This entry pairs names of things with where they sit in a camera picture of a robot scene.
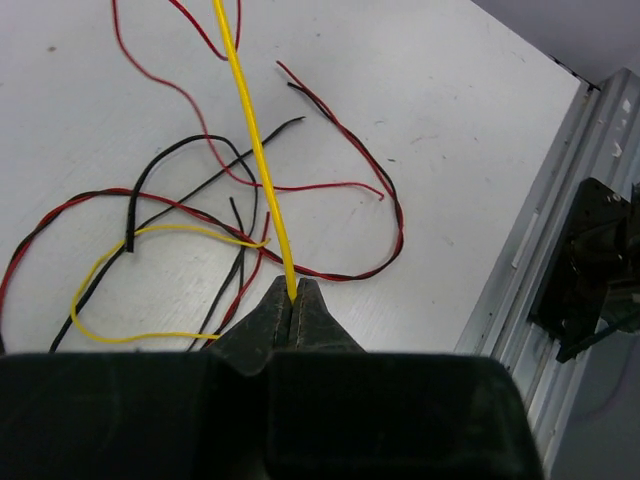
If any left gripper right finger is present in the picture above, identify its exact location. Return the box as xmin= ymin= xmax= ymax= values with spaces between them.
xmin=264 ymin=279 xmax=544 ymax=479

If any black cable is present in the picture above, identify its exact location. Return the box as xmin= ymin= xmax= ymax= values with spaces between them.
xmin=49 ymin=115 xmax=307 ymax=353

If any single red wire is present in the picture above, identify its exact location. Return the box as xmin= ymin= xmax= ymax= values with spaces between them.
xmin=111 ymin=0 xmax=386 ymax=202

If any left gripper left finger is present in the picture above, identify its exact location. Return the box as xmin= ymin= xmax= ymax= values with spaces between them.
xmin=1 ymin=277 xmax=292 ymax=479

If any aluminium rail frame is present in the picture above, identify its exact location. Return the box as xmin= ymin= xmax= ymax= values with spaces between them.
xmin=456 ymin=69 xmax=639 ymax=472

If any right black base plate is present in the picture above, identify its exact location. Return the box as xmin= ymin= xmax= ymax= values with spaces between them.
xmin=530 ymin=178 xmax=639 ymax=363

